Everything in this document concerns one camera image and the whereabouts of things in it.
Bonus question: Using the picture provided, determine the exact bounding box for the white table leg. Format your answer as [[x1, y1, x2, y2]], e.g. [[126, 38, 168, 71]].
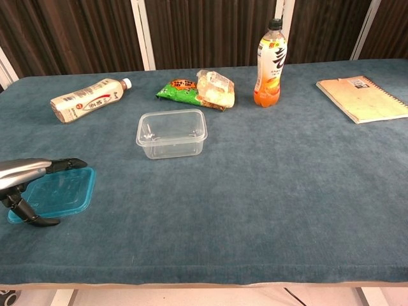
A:
[[50, 289, 79, 306]]

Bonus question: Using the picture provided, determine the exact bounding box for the clear bread bag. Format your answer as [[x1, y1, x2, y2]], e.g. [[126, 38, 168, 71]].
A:
[[195, 69, 236, 112]]

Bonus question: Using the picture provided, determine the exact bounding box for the tan spiral notebook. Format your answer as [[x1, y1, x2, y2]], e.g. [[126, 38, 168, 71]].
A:
[[315, 75, 408, 125]]

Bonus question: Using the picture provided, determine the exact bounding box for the clear plastic food container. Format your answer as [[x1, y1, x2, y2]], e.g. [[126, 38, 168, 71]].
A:
[[135, 108, 208, 160]]

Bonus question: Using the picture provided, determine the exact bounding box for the orange juice bottle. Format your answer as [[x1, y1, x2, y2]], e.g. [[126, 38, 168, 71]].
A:
[[253, 18, 284, 108]]

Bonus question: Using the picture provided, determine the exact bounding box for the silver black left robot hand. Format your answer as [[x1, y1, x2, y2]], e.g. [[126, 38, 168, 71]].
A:
[[0, 157, 88, 228]]

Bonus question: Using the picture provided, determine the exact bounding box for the green snack bag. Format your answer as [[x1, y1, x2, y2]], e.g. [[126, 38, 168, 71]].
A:
[[155, 78, 205, 107]]

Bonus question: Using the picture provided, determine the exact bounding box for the white partition post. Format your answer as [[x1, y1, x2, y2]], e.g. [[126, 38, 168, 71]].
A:
[[130, 0, 156, 71], [273, 0, 296, 66], [0, 46, 19, 90], [349, 0, 382, 61]]

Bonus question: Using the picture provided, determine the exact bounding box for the blue table cloth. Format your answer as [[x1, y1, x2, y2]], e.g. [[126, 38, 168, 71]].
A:
[[0, 58, 408, 286]]

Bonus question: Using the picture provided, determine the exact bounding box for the beige milk tea bottle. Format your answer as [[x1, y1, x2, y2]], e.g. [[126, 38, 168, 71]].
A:
[[50, 77, 133, 124]]

